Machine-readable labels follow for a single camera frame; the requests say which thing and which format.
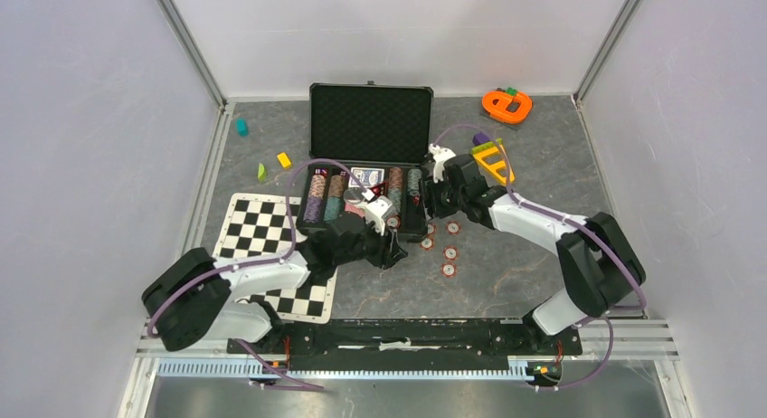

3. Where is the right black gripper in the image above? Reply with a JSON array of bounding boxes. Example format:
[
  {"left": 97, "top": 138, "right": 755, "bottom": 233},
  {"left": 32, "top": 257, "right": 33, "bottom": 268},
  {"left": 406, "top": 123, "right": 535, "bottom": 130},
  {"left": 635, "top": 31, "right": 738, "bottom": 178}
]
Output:
[{"left": 415, "top": 174, "right": 467, "bottom": 221}]

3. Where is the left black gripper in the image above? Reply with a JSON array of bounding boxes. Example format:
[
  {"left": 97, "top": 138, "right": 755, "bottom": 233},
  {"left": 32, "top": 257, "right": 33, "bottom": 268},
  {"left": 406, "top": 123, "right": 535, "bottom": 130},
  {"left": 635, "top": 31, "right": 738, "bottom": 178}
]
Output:
[{"left": 335, "top": 214, "right": 408, "bottom": 269}]

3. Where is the grey green chip roll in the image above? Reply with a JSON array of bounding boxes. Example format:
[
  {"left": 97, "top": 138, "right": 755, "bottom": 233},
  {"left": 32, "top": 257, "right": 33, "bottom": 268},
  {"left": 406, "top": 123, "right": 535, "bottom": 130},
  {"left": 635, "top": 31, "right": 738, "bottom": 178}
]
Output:
[{"left": 406, "top": 168, "right": 422, "bottom": 199}]

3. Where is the green blue chip roll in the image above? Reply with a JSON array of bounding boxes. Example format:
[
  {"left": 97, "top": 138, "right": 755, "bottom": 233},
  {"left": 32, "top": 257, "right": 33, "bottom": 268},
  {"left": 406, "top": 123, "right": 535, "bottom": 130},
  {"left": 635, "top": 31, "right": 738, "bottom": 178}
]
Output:
[{"left": 386, "top": 187, "right": 402, "bottom": 215}]

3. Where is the brown poker chip roll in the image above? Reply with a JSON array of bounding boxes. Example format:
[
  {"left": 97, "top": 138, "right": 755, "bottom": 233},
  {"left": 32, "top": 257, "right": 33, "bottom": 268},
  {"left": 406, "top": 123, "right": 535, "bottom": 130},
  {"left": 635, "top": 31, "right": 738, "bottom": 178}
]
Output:
[{"left": 388, "top": 167, "right": 403, "bottom": 192}]

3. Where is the clear round disc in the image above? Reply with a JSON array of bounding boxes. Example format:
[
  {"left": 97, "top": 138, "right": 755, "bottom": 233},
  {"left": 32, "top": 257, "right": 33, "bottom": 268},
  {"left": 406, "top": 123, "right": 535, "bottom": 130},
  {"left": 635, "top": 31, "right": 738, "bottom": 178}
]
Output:
[{"left": 343, "top": 187, "right": 365, "bottom": 204}]

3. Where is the brown 100 chip roll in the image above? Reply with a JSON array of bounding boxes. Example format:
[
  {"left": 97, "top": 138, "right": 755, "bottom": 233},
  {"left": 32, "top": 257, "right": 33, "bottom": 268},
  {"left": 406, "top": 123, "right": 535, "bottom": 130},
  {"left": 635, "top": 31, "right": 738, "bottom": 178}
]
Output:
[{"left": 327, "top": 174, "right": 346, "bottom": 199}]

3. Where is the purple poker chip roll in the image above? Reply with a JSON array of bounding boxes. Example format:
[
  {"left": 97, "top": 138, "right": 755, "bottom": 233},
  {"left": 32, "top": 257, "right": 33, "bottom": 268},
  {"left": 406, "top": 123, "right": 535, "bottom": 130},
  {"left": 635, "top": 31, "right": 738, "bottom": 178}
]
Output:
[{"left": 303, "top": 195, "right": 324, "bottom": 223}]

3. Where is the black poker carrying case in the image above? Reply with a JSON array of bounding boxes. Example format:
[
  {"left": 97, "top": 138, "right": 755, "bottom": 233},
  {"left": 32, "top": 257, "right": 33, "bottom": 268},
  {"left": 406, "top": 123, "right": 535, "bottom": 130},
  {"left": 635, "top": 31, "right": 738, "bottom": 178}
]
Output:
[{"left": 296, "top": 82, "right": 434, "bottom": 242}]

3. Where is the pink brown chip roll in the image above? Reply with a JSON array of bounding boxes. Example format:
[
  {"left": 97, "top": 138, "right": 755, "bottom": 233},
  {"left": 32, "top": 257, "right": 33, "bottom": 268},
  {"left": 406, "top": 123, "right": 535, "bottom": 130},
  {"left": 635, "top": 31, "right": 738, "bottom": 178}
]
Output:
[{"left": 308, "top": 174, "right": 327, "bottom": 199}]

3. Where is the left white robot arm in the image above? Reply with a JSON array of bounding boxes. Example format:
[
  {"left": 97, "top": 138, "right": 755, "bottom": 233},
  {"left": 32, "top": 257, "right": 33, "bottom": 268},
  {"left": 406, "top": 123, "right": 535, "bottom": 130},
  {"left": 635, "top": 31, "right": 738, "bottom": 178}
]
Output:
[{"left": 141, "top": 190, "right": 407, "bottom": 353}]

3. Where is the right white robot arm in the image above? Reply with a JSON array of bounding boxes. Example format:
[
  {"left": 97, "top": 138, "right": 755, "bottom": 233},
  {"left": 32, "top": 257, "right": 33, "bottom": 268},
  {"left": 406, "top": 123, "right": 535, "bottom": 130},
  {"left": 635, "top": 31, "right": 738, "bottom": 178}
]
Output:
[{"left": 421, "top": 144, "right": 646, "bottom": 353}]

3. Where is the purple toy block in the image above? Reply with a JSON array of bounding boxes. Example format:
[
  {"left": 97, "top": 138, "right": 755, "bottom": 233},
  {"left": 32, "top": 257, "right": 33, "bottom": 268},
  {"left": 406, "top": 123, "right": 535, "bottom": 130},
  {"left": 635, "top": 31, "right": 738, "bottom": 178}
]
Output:
[{"left": 472, "top": 132, "right": 492, "bottom": 147}]

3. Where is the yellow triangle toy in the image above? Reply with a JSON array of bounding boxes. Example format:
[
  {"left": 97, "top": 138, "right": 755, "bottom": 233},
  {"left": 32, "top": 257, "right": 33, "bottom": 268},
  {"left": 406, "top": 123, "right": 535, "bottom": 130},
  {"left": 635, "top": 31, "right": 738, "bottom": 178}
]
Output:
[{"left": 470, "top": 138, "right": 516, "bottom": 185}]

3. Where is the red playing card deck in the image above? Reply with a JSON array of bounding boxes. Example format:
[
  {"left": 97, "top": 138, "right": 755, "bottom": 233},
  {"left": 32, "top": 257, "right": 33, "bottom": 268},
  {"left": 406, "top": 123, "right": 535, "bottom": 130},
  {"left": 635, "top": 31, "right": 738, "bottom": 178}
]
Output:
[{"left": 344, "top": 203, "right": 365, "bottom": 218}]

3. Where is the teal poker chip roll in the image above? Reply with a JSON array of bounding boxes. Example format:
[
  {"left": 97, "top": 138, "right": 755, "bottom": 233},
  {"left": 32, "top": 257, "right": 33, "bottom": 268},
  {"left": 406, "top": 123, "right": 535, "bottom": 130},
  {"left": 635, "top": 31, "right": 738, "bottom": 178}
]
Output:
[{"left": 324, "top": 197, "right": 345, "bottom": 223}]

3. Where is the blue playing card deck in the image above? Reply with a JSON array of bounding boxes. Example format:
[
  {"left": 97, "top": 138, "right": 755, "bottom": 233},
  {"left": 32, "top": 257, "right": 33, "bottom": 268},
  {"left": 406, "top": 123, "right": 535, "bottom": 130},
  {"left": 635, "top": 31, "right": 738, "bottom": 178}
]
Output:
[{"left": 349, "top": 166, "right": 385, "bottom": 187}]

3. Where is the orange toy track piece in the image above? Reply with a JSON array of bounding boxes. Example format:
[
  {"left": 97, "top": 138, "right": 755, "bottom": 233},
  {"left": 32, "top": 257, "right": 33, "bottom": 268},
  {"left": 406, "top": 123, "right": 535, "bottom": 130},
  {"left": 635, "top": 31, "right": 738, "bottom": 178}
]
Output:
[{"left": 481, "top": 88, "right": 533, "bottom": 125}]

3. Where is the black white chessboard mat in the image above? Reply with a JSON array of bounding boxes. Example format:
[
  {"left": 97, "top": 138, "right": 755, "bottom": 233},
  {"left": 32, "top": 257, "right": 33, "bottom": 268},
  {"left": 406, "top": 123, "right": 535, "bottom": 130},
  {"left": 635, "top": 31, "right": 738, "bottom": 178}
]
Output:
[{"left": 213, "top": 193, "right": 336, "bottom": 324}]

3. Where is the yellow toy block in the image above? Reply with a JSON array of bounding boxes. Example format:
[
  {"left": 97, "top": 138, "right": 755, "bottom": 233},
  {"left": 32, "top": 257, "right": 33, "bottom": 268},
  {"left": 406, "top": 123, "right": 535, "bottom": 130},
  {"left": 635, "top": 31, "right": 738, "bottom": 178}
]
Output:
[{"left": 277, "top": 152, "right": 293, "bottom": 169}]

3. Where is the green half-round block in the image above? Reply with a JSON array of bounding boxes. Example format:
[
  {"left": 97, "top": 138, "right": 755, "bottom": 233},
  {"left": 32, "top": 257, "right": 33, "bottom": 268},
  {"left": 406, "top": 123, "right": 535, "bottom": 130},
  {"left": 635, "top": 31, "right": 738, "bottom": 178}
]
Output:
[{"left": 257, "top": 163, "right": 268, "bottom": 183}]

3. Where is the teal toy block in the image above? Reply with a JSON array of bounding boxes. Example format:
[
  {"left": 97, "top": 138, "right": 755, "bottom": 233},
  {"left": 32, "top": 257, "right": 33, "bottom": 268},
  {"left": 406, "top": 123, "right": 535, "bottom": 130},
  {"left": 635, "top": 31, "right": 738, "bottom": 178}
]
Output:
[{"left": 235, "top": 119, "right": 249, "bottom": 137}]

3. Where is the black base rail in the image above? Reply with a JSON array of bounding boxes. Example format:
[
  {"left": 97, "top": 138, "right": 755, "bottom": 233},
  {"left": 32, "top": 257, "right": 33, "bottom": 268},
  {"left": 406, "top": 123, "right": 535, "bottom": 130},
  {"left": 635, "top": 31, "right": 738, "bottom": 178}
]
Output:
[{"left": 227, "top": 318, "right": 583, "bottom": 377}]

